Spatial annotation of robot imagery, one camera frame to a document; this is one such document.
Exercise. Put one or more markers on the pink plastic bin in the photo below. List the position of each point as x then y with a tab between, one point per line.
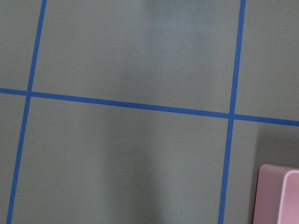
277	195

